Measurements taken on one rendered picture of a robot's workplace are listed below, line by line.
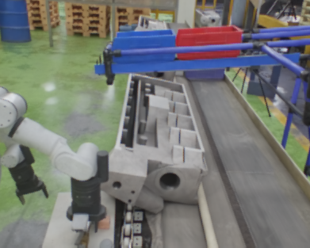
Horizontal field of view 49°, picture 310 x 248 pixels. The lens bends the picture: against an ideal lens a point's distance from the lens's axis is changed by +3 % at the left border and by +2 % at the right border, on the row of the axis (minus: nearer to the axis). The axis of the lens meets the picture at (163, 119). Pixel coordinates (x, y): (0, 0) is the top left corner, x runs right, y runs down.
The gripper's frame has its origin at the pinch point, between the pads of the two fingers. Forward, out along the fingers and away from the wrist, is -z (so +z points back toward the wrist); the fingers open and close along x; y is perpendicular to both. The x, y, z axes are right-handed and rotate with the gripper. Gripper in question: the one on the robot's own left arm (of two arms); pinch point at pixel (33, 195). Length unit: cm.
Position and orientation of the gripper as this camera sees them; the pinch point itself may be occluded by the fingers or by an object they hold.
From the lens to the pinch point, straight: 173.1
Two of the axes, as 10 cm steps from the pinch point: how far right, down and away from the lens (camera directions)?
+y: -1.1, -4.0, 9.1
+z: -2.2, -8.8, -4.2
